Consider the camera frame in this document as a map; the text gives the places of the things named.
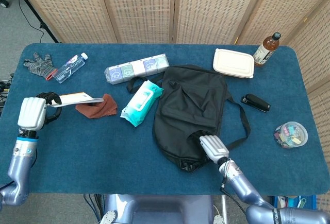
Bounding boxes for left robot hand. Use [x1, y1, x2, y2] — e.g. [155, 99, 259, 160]
[16, 92, 63, 132]

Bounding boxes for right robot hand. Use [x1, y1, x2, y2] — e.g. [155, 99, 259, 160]
[190, 130, 230, 163]

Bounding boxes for white notebook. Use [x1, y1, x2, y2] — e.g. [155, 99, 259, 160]
[50, 92, 104, 108]

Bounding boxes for black fabric bag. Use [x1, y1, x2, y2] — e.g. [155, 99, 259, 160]
[126, 64, 252, 174]

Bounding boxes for grey striped work glove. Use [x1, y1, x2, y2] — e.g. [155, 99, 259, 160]
[23, 52, 58, 81]

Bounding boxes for clear water bottle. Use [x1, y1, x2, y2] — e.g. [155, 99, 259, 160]
[52, 52, 89, 84]

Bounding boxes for black stapler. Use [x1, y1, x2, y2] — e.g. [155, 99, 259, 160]
[240, 93, 271, 112]

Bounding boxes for brown cloth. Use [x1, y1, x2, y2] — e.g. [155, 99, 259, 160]
[75, 93, 118, 119]

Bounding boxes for clear tub of binder clips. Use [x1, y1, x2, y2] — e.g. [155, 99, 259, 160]
[273, 121, 309, 149]

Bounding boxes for blue-grey robot torso base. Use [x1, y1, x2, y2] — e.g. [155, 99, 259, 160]
[99, 194, 226, 224]

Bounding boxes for beige lidded lunch box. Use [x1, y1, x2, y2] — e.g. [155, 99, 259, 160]
[212, 48, 255, 79]

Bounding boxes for blue table mat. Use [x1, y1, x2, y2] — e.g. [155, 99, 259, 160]
[0, 43, 326, 196]

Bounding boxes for teal wet wipes pack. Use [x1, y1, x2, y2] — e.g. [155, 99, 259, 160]
[120, 80, 164, 127]

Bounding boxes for black tripod stand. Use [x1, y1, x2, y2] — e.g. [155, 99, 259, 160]
[10, 0, 60, 43]

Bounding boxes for blue storage box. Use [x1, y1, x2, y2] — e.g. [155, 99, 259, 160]
[273, 195, 318, 209]

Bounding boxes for amber tea bottle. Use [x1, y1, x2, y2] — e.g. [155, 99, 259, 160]
[253, 32, 281, 67]

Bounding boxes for pocket tissue multipack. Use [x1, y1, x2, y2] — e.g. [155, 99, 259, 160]
[104, 53, 170, 85]

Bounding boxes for woven folding screen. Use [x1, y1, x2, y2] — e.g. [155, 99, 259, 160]
[11, 0, 330, 213]

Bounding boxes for black floor cable bundle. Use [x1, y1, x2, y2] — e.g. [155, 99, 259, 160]
[0, 73, 15, 106]

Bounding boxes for cables under table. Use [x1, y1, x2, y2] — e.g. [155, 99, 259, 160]
[84, 194, 104, 224]

